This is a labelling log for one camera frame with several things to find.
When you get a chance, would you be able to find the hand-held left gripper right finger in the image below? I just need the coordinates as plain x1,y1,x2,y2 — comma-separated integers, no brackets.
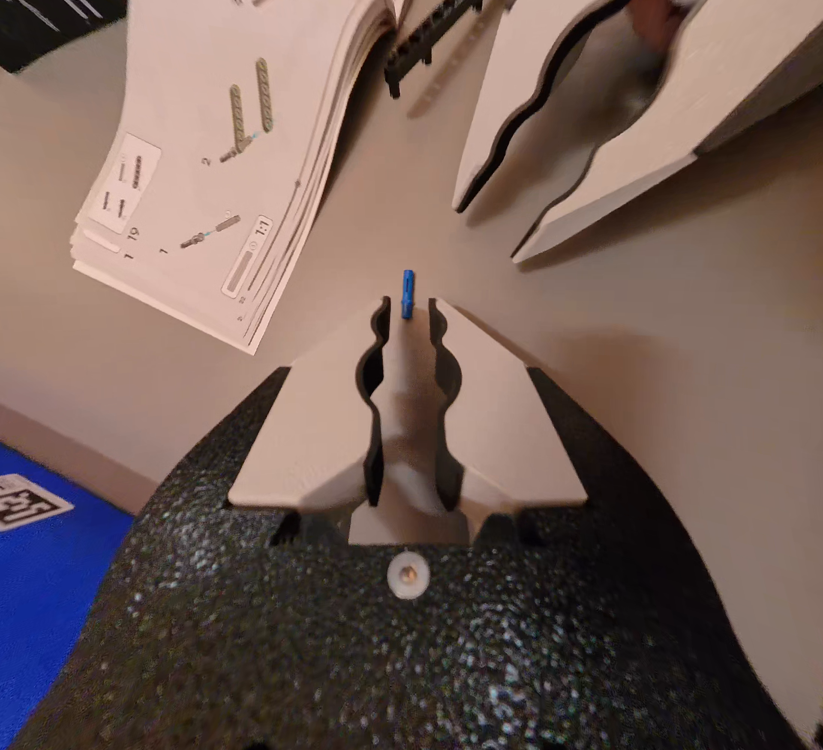
427,298,589,514

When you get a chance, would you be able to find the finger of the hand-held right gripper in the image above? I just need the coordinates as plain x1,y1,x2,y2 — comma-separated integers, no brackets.
452,0,673,215
512,0,823,264

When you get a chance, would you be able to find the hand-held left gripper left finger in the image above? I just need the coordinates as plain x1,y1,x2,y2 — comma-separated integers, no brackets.
228,296,392,512

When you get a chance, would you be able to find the blue plastic bin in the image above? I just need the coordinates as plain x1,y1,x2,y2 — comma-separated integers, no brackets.
0,441,137,750

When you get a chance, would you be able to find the black studded toy beam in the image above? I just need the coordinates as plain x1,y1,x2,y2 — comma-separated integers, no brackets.
384,0,512,100

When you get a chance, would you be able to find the white coded sticker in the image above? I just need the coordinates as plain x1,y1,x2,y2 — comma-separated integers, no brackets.
0,473,75,533

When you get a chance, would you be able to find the open instruction booklet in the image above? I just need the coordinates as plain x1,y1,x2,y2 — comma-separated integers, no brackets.
69,0,446,356

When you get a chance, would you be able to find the black printed box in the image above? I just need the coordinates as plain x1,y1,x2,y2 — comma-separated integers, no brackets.
0,0,129,74

